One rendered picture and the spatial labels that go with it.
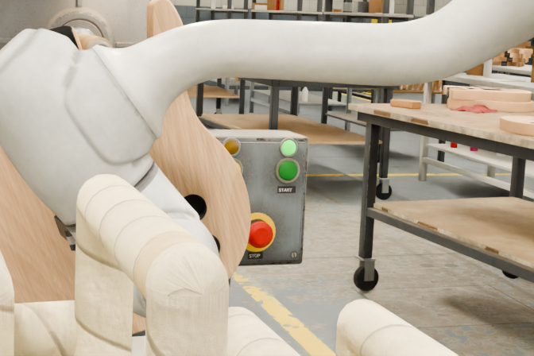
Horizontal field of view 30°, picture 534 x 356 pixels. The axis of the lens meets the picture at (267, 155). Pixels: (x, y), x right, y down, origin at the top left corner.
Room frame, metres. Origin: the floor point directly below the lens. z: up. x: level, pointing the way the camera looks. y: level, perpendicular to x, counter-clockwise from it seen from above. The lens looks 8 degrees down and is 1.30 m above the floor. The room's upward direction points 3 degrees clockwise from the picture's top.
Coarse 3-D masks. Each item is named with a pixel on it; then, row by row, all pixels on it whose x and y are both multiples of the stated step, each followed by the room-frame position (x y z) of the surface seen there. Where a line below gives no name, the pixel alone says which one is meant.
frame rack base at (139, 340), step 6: (138, 336) 0.59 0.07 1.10; (144, 336) 0.59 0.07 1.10; (132, 342) 0.58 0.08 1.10; (138, 342) 0.58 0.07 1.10; (144, 342) 0.58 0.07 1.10; (132, 348) 0.57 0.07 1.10; (138, 348) 0.57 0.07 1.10; (144, 348) 0.57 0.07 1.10; (132, 354) 0.56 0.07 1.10; (138, 354) 0.56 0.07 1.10; (144, 354) 0.56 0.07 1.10
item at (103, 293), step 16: (80, 224) 0.52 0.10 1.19; (80, 240) 0.52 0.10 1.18; (96, 240) 0.52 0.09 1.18; (80, 256) 0.52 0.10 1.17; (96, 256) 0.52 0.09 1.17; (80, 272) 0.52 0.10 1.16; (96, 272) 0.52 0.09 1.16; (112, 272) 0.52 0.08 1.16; (80, 288) 0.52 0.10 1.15; (96, 288) 0.52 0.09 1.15; (112, 288) 0.52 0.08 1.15; (128, 288) 0.53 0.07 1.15; (80, 304) 0.52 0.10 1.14; (96, 304) 0.52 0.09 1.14; (112, 304) 0.52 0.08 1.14; (128, 304) 0.53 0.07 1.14; (80, 320) 0.52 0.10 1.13; (96, 320) 0.52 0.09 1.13; (112, 320) 0.52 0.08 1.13; (128, 320) 0.53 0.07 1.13; (80, 336) 0.52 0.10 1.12; (96, 336) 0.52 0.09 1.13; (112, 336) 0.52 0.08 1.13; (128, 336) 0.53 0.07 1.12; (80, 352) 0.52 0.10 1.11; (96, 352) 0.52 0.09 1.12; (112, 352) 0.52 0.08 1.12; (128, 352) 0.53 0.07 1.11
